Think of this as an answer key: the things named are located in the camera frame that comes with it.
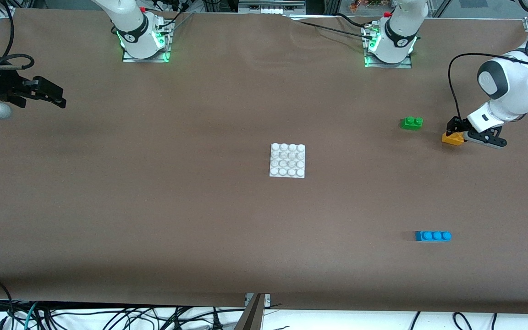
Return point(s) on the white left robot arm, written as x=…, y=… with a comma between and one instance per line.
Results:
x=511, y=96

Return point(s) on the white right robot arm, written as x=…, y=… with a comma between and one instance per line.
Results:
x=129, y=18

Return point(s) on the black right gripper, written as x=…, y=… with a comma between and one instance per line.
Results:
x=3, y=89

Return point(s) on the silver metal frame piece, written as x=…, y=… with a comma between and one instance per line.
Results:
x=268, y=8

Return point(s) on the green two-stud block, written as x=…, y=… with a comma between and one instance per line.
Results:
x=411, y=123

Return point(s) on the orange background object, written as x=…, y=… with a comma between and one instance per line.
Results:
x=358, y=4

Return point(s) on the yellow two-stud block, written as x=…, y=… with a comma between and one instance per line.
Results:
x=452, y=140

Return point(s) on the white studded base plate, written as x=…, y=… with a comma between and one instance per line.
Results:
x=287, y=161

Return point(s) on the dark table support beam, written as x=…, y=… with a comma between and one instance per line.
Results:
x=250, y=318

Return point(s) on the brown table cover sheet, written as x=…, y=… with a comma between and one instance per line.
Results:
x=264, y=238

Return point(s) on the silver bolted edge bracket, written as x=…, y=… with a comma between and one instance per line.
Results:
x=266, y=300

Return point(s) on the blue three-stud block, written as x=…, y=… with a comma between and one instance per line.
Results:
x=433, y=236

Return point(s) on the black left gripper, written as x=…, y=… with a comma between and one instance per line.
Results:
x=455, y=125

